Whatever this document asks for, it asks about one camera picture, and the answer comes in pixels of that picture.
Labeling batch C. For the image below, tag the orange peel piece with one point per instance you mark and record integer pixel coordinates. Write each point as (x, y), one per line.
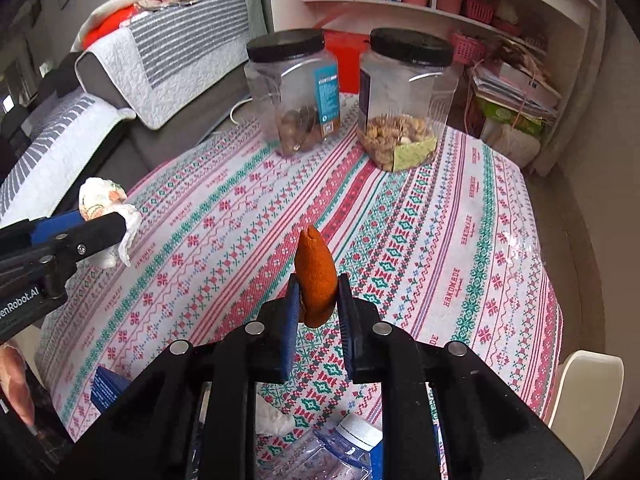
(317, 277)

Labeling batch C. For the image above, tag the grey curtain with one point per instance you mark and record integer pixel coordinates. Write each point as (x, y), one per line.
(575, 57)

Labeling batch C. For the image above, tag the white shelf unit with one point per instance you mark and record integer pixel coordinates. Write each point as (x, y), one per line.
(527, 22)

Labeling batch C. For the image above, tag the person's left hand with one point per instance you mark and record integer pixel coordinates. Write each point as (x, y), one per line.
(14, 383)

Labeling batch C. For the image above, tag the white trash bin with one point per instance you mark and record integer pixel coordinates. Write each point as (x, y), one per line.
(585, 401)

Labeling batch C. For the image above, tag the plastic jar with pistachios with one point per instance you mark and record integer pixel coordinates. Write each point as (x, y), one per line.
(407, 85)

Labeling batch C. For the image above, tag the dark blue box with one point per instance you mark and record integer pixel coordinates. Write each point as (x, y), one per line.
(106, 387)

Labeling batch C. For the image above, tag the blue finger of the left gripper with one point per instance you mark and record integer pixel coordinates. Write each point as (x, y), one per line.
(86, 240)
(46, 228)

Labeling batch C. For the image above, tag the striped quilted sofa cover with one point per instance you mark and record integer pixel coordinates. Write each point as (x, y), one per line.
(164, 60)

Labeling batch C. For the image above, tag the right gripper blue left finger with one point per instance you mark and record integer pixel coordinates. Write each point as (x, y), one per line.
(286, 320)

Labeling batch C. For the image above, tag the pile of papers and folders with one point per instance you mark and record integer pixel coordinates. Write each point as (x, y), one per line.
(514, 77)

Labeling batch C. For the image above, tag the striped seat cover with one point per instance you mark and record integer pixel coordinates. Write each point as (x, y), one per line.
(69, 136)

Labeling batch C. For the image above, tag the orange red cushion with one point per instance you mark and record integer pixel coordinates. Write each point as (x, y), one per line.
(108, 25)

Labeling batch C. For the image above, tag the pink plastic basket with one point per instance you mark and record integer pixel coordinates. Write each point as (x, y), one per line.
(468, 50)

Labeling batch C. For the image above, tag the plastic jar with dark nuts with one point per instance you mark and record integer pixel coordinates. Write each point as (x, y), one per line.
(294, 86)

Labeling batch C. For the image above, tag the red gift box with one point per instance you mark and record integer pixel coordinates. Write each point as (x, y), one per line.
(347, 48)

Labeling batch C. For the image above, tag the patterned tablecloth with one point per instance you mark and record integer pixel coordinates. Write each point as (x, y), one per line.
(446, 251)

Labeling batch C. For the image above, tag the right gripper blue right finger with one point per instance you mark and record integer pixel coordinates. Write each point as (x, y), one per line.
(357, 317)

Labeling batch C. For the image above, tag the clear plastic water bottle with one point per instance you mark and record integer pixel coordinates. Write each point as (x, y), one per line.
(343, 453)

